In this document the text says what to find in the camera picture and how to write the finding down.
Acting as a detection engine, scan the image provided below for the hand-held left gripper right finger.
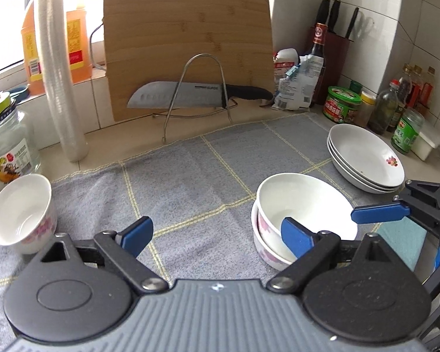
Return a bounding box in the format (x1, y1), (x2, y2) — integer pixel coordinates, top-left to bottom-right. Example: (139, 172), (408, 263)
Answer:
(267, 217), (406, 294)

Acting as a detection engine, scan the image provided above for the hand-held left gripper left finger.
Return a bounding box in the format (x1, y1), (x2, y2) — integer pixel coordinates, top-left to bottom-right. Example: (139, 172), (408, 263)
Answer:
(33, 216), (168, 296)

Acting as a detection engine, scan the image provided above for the white bowl with pink flowers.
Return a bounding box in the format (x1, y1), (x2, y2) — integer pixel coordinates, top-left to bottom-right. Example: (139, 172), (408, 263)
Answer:
(256, 172), (359, 265)
(0, 173), (57, 255)
(251, 203), (297, 270)

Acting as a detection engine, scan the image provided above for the white plate with fruit print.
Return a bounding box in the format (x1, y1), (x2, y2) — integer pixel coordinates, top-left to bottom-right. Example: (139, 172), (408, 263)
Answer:
(331, 158), (400, 195)
(328, 147), (403, 191)
(327, 124), (405, 187)

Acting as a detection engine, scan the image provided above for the white plastic box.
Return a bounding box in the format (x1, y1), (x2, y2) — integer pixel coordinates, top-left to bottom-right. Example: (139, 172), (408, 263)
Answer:
(411, 121), (440, 161)

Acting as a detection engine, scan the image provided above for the green label clear bottle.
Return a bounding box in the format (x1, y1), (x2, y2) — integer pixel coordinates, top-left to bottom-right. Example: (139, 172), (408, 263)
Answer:
(390, 108), (425, 155)

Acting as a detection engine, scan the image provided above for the grey and teal checkered towel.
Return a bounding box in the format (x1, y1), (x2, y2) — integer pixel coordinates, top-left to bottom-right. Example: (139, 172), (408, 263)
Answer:
(0, 112), (440, 343)

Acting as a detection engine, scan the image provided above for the yellow lid spice jar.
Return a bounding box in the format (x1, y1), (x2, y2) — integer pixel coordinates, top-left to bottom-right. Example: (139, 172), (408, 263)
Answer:
(357, 91), (378, 128)

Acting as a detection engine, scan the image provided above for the green lid sauce jar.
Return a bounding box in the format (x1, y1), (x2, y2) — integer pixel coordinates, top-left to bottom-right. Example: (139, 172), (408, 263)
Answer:
(323, 86), (363, 123)

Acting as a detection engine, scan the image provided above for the glass condiment bottle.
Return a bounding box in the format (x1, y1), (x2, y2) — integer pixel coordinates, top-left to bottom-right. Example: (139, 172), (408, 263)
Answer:
(411, 65), (424, 108)
(422, 67), (436, 109)
(398, 64), (413, 108)

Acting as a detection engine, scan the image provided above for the white printed plastic bag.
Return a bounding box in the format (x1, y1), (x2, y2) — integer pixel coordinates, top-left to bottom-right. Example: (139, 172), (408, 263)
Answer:
(271, 55), (325, 111)

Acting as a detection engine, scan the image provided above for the dark red knife block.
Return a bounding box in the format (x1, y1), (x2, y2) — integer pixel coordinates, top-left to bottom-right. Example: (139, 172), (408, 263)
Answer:
(312, 26), (353, 105)

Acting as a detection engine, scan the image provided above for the glass jar with fruit label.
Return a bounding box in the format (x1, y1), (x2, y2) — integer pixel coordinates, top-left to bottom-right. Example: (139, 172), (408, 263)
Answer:
(0, 92), (43, 195)

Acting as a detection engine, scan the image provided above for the dark sauce bottle red label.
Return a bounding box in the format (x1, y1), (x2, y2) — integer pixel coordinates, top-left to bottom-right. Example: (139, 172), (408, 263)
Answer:
(310, 22), (329, 105)

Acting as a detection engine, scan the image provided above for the stack of clear plastic cups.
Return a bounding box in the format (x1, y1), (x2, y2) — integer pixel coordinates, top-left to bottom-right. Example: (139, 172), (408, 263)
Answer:
(37, 0), (90, 162)

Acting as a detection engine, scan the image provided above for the red and white bag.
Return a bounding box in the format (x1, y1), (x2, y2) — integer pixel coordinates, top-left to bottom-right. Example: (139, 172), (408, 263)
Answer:
(273, 48), (301, 81)

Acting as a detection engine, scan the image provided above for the orange cooking wine bottle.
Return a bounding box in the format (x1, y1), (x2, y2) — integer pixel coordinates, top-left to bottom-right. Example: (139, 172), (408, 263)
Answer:
(66, 5), (94, 83)

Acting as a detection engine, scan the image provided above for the bamboo cutting board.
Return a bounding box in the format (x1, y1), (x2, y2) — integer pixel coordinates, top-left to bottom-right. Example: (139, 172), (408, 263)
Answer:
(103, 0), (275, 122)

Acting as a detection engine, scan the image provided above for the orange oil jug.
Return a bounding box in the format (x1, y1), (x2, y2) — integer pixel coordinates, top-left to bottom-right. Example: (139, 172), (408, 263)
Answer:
(21, 0), (46, 96)

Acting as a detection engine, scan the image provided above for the black handle kitchen knife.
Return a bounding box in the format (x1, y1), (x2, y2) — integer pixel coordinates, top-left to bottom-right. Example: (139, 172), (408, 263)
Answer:
(126, 82), (274, 110)

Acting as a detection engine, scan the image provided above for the metal wire rack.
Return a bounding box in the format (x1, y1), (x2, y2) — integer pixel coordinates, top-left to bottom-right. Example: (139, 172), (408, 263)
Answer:
(150, 54), (239, 143)

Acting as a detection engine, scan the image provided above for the black handle block knife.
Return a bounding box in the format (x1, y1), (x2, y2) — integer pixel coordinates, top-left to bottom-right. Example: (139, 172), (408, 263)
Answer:
(317, 0), (331, 33)
(346, 7), (359, 39)
(328, 0), (341, 34)

